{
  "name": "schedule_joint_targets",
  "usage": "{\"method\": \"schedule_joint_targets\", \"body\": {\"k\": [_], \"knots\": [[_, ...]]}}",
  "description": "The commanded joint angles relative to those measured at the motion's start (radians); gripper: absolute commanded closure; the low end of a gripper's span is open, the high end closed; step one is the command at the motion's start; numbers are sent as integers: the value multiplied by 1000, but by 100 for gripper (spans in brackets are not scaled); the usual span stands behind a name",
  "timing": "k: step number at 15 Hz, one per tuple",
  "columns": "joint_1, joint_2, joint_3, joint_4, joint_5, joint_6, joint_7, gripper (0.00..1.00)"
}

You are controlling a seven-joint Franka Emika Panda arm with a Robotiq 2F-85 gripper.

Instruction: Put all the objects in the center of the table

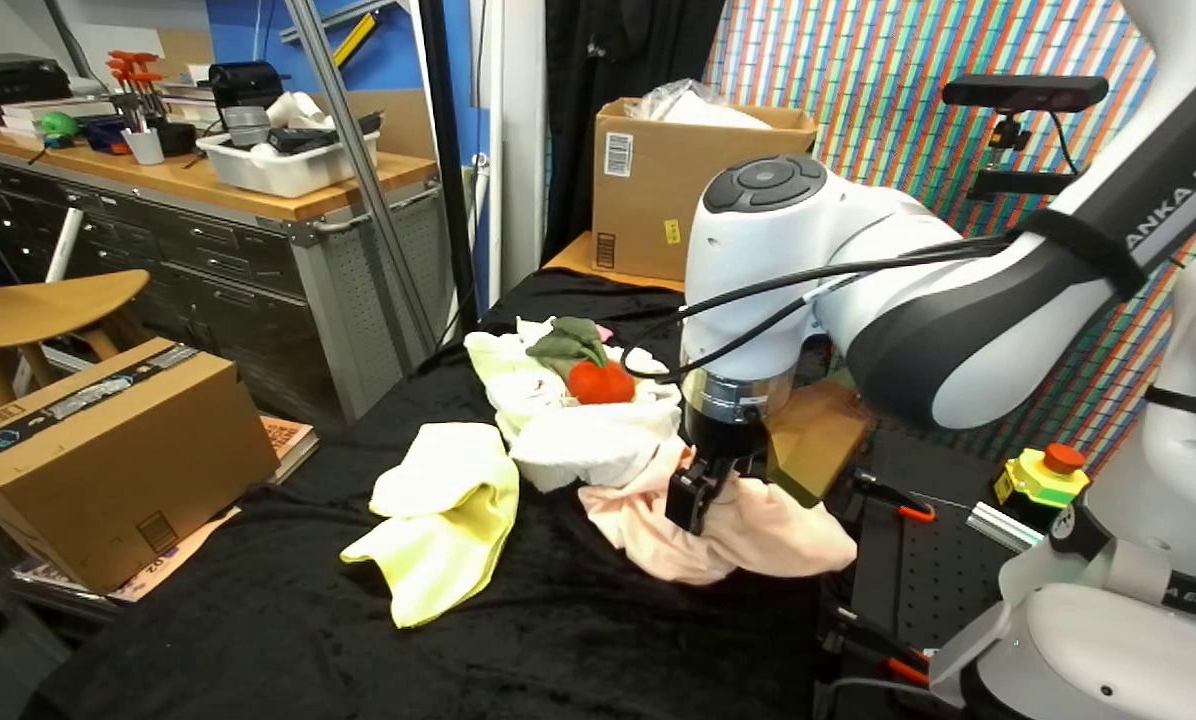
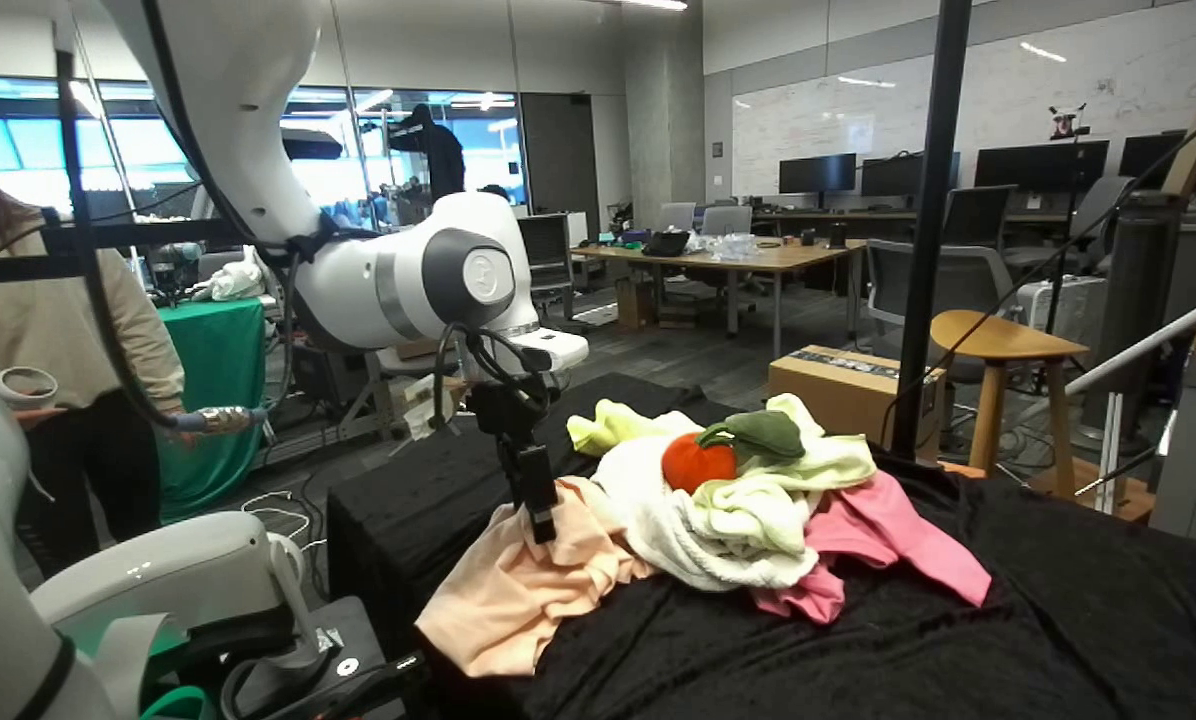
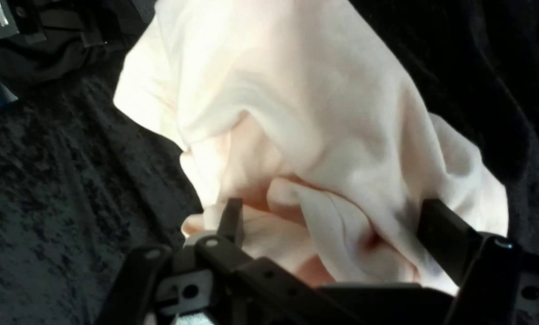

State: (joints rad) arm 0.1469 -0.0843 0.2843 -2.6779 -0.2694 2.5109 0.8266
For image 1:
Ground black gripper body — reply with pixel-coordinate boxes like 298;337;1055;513
677;403;778;495

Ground peach cloth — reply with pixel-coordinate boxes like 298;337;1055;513
578;455;863;592

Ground small white towel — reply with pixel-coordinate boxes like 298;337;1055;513
506;340;687;495

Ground orange plush fruit green leaves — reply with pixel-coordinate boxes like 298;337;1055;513
525;312;644;409

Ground yellow cloth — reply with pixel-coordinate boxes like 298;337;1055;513
336;420;525;633

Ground cardboard box with white label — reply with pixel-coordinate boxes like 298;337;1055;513
590;93;822;291

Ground silver metal cylinder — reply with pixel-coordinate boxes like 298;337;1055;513
966;495;1047;556

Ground yellow red emergency stop button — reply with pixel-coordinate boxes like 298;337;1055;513
992;439;1091;513

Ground white plastic bag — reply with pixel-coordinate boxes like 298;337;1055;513
633;77;771;133

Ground colourful striped backdrop sheet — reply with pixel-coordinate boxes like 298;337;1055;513
699;0;1196;471

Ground black vertical pole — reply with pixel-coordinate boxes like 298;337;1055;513
413;0;487;365

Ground black velvet tablecloth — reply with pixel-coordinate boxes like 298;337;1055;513
22;265;1028;720

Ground grey metal tripod pole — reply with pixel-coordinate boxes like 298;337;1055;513
282;0;442;349

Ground white plastic bin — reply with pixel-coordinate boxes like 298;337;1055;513
193;125;390;202

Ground printed cardboard box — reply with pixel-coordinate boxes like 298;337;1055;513
0;333;283;590

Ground black device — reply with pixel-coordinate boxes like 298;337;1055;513
209;56;288;112

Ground wooden stool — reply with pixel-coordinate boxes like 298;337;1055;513
0;270;157;403

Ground red tool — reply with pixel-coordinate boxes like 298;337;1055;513
104;49;167;96

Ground green object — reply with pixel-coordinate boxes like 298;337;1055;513
34;112;85;149

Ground black case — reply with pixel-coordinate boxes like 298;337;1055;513
0;54;72;107

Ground tan wrist camera box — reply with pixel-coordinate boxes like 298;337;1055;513
763;379;881;509

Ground orange handled clamp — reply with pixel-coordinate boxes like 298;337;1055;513
849;470;945;529
828;606;940;692

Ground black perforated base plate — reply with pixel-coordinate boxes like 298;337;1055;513
849;437;1070;720

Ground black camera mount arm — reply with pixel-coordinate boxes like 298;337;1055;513
966;156;1088;205

